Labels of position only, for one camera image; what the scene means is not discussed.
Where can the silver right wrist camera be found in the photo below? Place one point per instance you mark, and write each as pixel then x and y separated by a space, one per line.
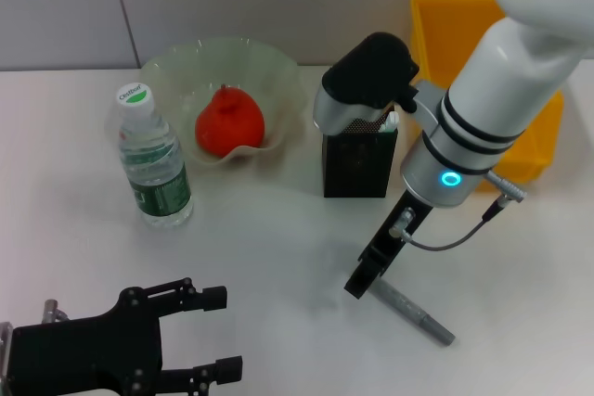
pixel 366 71

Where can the black mesh pen holder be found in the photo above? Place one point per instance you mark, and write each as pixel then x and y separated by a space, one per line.
pixel 357 169

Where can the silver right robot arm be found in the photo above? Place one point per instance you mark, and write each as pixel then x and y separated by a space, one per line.
pixel 510 90

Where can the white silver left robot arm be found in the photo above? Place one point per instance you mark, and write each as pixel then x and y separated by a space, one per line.
pixel 4 354

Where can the translucent green fruit plate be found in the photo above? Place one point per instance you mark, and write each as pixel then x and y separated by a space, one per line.
pixel 260 67

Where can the green utility knife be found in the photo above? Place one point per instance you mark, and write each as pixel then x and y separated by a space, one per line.
pixel 391 123

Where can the yellow plastic bin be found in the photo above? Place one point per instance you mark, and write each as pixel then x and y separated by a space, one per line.
pixel 441 43

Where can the green label water bottle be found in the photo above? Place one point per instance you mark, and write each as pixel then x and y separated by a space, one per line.
pixel 153 159

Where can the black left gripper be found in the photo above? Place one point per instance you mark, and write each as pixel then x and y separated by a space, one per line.
pixel 83 359

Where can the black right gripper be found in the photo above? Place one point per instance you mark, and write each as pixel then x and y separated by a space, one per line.
pixel 390 243

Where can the grey glitter marker pen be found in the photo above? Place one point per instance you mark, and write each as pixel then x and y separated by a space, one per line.
pixel 417 315

